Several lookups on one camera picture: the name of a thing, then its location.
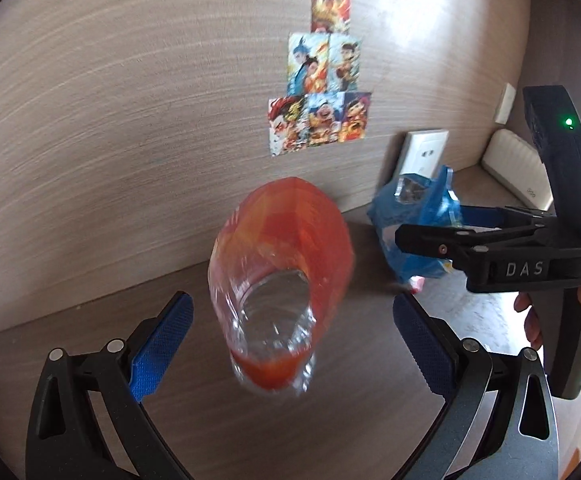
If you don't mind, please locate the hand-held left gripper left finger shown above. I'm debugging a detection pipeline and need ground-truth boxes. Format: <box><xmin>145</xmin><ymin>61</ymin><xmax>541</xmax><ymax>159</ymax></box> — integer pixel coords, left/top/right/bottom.
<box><xmin>25</xmin><ymin>291</ymin><xmax>196</xmax><ymax>480</ymax></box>

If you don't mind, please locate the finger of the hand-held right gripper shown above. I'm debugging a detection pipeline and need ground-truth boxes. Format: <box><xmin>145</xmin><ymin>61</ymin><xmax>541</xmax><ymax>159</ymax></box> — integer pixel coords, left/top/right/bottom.
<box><xmin>395</xmin><ymin>220</ymin><xmax>558</xmax><ymax>268</ymax></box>
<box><xmin>457</xmin><ymin>205</ymin><xmax>555</xmax><ymax>230</ymax></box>

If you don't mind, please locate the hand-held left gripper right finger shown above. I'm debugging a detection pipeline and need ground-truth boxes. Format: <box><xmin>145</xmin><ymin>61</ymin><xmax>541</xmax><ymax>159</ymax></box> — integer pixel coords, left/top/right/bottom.
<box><xmin>393</xmin><ymin>292</ymin><xmax>563</xmax><ymax>480</ymax></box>

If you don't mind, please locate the blue snack bag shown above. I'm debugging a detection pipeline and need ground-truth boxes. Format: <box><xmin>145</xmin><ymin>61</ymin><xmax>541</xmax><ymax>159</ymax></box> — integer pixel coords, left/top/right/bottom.
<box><xmin>367</xmin><ymin>165</ymin><xmax>466</xmax><ymax>292</ymax></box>

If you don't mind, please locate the plastic bottle with red label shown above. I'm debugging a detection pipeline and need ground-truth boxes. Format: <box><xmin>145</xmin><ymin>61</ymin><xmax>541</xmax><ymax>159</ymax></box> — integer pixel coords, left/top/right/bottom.
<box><xmin>208</xmin><ymin>176</ymin><xmax>356</xmax><ymax>396</ymax></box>

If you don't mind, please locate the person's right hand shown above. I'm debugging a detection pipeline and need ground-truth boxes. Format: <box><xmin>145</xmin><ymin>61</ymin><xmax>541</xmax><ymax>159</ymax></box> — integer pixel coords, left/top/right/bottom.
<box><xmin>514</xmin><ymin>282</ymin><xmax>581</xmax><ymax>348</ymax></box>

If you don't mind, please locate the cream bread box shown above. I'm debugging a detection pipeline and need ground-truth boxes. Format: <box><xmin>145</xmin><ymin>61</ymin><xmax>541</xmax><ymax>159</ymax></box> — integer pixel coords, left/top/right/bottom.
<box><xmin>481</xmin><ymin>128</ymin><xmax>557</xmax><ymax>211</ymax></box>

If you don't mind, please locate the white wall socket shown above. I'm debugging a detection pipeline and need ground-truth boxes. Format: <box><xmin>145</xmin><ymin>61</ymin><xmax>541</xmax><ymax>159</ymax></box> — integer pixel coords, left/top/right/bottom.
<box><xmin>495</xmin><ymin>82</ymin><xmax>517</xmax><ymax>125</ymax></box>
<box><xmin>397</xmin><ymin>130</ymin><xmax>449</xmax><ymax>185</ymax></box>

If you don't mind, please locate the group of cartoon wall stickers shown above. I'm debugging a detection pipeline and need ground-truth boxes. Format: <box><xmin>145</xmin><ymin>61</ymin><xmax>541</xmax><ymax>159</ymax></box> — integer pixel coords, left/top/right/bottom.
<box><xmin>268</xmin><ymin>0</ymin><xmax>373</xmax><ymax>157</ymax></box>

